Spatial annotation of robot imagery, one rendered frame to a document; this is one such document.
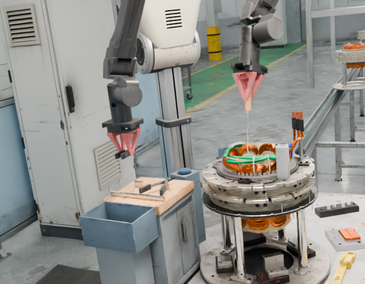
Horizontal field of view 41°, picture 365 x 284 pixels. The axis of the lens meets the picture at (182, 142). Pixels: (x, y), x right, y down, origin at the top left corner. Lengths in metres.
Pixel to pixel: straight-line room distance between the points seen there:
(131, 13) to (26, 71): 2.37
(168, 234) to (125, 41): 0.53
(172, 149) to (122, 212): 0.49
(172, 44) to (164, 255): 0.72
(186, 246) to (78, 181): 2.18
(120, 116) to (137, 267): 0.40
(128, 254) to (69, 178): 2.34
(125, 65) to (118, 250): 0.48
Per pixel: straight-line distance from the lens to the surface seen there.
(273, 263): 1.42
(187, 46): 1.73
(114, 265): 1.34
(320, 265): 1.52
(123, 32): 1.28
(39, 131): 3.63
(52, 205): 3.79
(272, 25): 1.34
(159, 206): 1.30
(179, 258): 1.45
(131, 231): 1.23
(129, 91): 1.26
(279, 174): 1.32
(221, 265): 1.48
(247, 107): 1.35
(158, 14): 1.68
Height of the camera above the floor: 1.55
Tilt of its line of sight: 15 degrees down
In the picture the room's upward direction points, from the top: 6 degrees counter-clockwise
